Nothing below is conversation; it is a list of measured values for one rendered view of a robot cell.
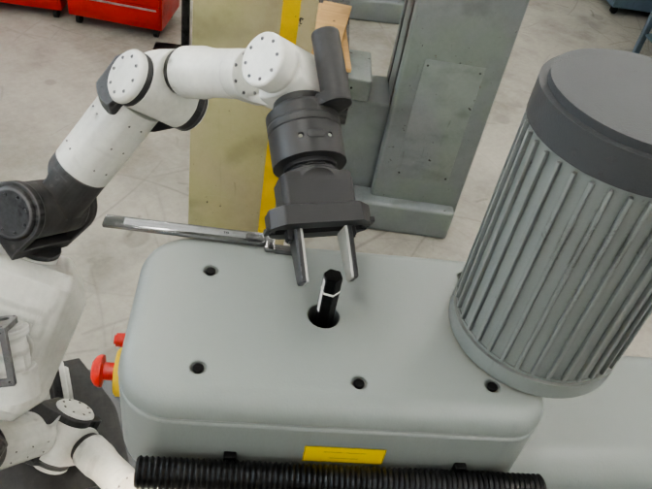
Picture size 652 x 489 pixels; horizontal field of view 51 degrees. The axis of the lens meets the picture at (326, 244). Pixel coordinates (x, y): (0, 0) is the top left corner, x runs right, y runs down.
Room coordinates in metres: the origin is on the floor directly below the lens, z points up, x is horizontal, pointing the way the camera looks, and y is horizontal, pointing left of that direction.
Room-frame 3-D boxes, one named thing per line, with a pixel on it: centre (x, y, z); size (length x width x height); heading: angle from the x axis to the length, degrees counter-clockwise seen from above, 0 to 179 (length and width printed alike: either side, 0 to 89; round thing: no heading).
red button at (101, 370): (0.50, 0.24, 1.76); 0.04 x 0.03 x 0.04; 10
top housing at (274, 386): (0.54, -0.03, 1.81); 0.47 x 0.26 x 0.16; 100
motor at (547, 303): (0.58, -0.26, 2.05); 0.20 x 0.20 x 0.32
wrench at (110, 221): (0.64, 0.16, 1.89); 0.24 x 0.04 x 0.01; 97
